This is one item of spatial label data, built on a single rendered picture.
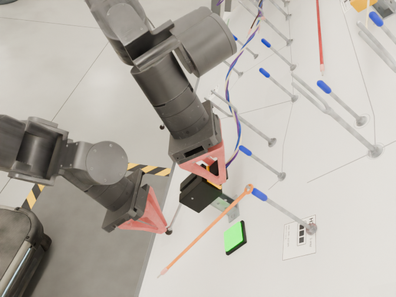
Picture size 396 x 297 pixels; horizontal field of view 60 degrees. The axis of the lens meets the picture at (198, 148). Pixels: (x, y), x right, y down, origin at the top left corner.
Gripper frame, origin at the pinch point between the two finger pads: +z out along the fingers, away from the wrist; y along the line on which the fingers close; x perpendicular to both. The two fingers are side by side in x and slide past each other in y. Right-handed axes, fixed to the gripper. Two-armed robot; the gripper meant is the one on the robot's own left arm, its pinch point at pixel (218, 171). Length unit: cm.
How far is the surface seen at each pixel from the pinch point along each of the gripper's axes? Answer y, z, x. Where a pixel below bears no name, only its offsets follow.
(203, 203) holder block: -2.1, 2.9, 4.2
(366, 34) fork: -10.0, -15.3, -20.9
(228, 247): -7.6, 7.7, 2.7
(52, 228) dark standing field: 80, 53, 112
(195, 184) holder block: -1.7, -0.7, 3.6
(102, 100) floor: 177, 36, 94
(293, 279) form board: -17.0, 5.2, -5.6
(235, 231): -5.7, 6.9, 1.0
